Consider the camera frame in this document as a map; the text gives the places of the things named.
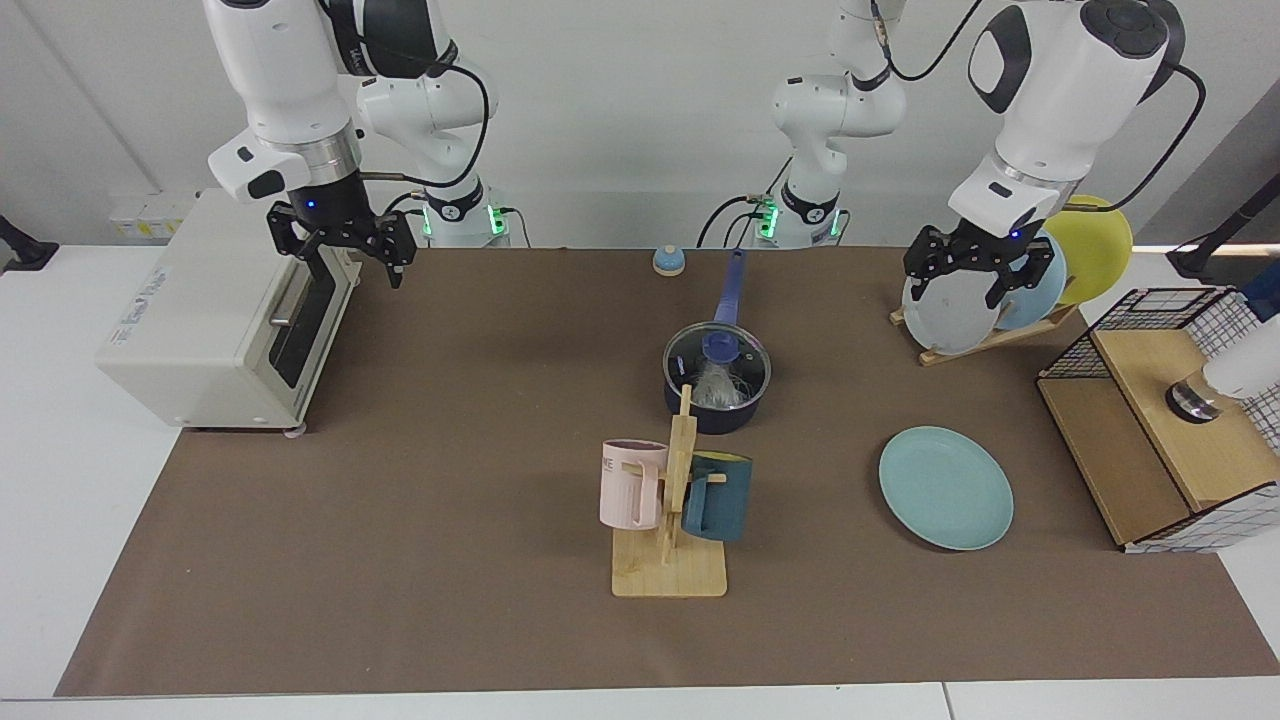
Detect white vermicelli bundle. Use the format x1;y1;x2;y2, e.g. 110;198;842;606
695;362;751;409

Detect white cylinder with metal ring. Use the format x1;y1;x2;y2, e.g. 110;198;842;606
1165;340;1280;424

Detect teal plate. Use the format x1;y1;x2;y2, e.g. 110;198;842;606
878;426;1014;552

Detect black mount block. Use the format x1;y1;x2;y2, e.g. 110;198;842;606
0;215;59;276

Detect wooden plate rack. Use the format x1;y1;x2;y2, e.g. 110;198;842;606
889;305;1079;367

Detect black pot with blue handle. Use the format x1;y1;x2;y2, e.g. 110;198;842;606
662;248;772;435

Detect pale toaster oven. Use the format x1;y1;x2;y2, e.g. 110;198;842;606
95;188;359;438

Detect glass lid with blue knob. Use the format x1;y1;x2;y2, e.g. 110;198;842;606
665;325;771;412

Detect dark teal cup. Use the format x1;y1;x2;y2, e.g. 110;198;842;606
681;452;753;544

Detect light blue plate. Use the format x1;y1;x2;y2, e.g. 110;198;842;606
995;235;1068;331

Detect wooden cup stand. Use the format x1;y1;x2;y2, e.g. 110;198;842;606
611;385;729;599

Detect yellow plate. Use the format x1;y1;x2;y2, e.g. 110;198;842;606
1043;195;1135;307

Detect pink cup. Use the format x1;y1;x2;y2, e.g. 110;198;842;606
599;439;669;531

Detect grey plate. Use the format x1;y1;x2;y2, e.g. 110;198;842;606
901;270;1001;356

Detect black base cable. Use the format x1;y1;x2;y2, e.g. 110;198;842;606
696;150;793;249

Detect wire basket with wooden floor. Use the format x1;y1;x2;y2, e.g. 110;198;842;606
1036;286;1280;554

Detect white power strip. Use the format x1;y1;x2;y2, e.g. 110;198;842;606
108;200;196;241

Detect brown table cloth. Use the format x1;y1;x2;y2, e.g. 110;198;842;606
55;247;1280;698

